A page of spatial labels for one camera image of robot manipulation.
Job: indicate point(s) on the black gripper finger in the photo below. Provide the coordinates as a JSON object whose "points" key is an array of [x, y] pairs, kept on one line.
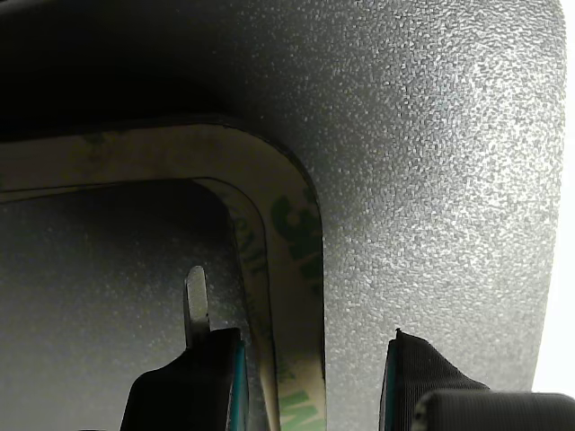
{"points": [[418, 386], [188, 395]]}

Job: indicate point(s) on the beige rectangular adhesive frame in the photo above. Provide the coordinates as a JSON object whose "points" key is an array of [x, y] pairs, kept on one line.
{"points": [[249, 251], [287, 179]]}

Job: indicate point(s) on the dark grey textured mat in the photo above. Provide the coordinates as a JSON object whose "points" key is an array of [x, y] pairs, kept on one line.
{"points": [[427, 179]]}

